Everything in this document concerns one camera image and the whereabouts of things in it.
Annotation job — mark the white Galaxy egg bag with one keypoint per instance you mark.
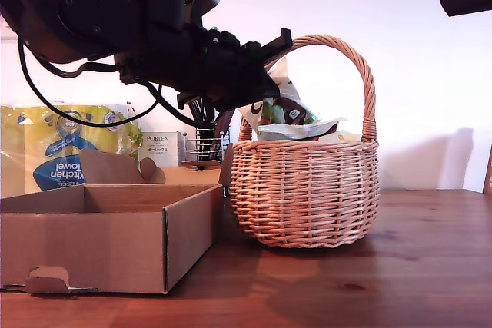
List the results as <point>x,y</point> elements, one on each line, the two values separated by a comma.
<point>288,93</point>

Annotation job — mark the Galaxy mint egg bag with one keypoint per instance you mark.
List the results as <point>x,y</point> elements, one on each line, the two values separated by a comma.
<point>300,128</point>

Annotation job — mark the white Porlex box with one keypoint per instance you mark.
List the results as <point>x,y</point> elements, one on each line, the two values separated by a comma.
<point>159,147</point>

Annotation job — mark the woven wicker basket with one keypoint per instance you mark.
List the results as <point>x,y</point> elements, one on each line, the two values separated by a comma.
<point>307,197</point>

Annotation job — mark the brown cardboard box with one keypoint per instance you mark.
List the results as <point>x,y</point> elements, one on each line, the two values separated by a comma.
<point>96,251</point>

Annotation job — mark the yellow kitchen towel pack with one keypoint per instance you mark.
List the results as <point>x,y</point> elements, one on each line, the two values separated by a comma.
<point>57,151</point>

